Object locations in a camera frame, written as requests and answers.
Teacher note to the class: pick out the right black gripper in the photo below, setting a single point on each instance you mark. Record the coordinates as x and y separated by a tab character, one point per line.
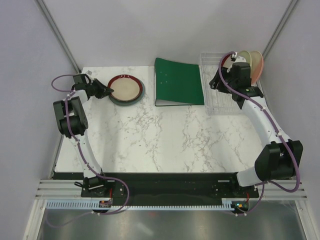
214	82

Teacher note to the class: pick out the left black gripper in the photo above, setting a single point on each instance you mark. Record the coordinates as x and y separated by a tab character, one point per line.
104	91

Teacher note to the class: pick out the red rimmed cream plate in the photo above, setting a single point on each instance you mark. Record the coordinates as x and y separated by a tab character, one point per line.
126	88

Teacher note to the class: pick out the dark rimmed beige plate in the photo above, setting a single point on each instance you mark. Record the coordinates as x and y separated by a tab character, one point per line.
227	61

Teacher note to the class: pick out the grey-blue plate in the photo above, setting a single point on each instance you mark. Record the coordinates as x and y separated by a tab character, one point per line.
132	102

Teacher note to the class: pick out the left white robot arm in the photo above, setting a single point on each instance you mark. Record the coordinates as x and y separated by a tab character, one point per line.
72	121

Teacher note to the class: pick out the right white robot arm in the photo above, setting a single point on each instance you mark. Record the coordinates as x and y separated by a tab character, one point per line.
278	163

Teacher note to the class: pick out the pale green plate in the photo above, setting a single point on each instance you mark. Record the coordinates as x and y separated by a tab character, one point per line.
246	55

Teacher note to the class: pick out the pink and cream plate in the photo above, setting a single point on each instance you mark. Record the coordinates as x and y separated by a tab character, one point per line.
257	66

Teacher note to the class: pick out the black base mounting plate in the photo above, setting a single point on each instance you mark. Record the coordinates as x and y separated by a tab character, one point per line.
126	188

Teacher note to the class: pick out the white wire dish rack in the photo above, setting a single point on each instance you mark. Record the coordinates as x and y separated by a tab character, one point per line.
215	102

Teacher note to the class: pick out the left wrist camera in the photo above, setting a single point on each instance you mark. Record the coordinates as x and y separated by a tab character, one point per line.
88	73

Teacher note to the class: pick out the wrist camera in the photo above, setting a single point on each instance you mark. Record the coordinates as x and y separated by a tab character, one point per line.
238	57
88	73

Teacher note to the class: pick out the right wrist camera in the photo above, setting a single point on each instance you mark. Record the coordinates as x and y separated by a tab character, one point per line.
238	57

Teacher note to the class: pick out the green ring binder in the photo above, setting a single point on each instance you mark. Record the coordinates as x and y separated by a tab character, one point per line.
177	84

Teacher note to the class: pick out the left aluminium corner post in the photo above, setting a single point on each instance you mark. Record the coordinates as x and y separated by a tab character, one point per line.
57	33

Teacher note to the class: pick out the aluminium corner post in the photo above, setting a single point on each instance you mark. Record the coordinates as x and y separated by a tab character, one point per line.
280	26
57	33

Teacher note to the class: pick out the right aluminium corner post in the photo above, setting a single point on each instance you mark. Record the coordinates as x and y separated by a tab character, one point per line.
280	26

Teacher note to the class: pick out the aluminium frame rail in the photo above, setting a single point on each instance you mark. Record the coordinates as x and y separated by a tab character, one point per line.
66	190

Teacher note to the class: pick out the white slotted cable duct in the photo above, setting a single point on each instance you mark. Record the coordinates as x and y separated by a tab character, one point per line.
70	204

